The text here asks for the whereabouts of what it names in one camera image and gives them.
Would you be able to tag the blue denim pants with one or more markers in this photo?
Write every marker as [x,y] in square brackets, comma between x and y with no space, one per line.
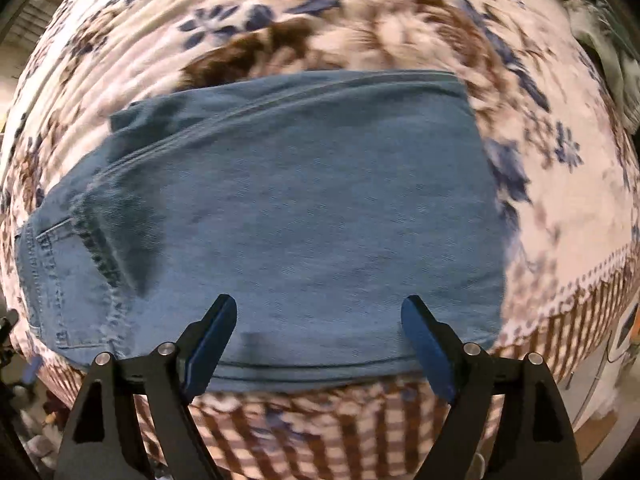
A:
[300,220]

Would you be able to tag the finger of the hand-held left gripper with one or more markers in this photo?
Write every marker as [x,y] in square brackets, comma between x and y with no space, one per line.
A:
[31,369]

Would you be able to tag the light green cloth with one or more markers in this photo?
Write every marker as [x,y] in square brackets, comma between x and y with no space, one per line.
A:
[605,45]

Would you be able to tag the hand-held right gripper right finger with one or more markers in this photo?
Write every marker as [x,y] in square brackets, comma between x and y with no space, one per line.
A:
[430,355]

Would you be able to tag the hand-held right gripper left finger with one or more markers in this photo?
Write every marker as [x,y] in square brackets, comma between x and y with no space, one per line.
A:
[207,355]

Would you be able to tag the floral bed blanket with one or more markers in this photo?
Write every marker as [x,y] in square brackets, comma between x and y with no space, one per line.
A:
[350,25]

